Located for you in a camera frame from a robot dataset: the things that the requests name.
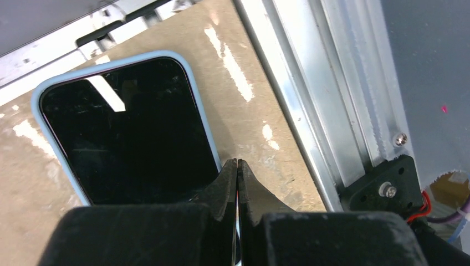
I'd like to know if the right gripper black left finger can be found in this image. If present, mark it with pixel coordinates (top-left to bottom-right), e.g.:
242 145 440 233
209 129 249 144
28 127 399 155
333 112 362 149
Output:
39 159 237 265

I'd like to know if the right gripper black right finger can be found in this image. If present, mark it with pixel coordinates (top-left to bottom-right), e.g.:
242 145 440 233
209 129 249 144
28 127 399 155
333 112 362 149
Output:
237 160 427 265

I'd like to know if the light blue cased phone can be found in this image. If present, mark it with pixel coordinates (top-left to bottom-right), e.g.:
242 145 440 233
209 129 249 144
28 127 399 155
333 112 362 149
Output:
31 50 221 206

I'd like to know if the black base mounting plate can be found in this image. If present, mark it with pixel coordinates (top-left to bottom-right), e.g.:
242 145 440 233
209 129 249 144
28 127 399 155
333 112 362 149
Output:
340 155 424 219

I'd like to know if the aluminium frame rail front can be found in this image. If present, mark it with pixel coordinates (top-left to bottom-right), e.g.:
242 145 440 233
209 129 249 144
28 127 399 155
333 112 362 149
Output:
234 1 413 211

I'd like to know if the aluminium frame rail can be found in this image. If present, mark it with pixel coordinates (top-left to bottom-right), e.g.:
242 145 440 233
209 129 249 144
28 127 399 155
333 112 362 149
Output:
1 1 193 105
234 1 413 211

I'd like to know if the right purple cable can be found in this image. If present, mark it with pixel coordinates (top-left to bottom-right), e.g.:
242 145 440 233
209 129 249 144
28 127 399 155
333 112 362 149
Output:
426 195 470 226

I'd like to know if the aluminium frame rail right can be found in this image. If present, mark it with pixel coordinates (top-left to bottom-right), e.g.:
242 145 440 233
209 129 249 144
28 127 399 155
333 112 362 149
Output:
1 1 193 105

